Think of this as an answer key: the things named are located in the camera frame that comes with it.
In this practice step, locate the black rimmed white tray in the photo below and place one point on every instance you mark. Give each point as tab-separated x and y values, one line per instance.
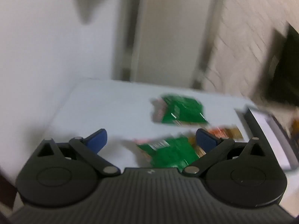
268	133

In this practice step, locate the green snack bag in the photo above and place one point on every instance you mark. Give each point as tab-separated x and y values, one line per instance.
170	154
181	109

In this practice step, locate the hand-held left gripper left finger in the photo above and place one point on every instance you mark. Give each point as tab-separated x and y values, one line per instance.
97	140

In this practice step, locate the black wall television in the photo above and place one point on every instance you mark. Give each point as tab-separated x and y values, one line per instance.
287	74

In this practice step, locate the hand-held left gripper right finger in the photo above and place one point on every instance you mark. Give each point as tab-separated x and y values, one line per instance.
205	140

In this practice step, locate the orange snack bar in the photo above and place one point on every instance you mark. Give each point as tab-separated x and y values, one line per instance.
224	132

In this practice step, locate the brown snack packet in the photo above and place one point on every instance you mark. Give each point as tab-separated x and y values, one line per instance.
199	149

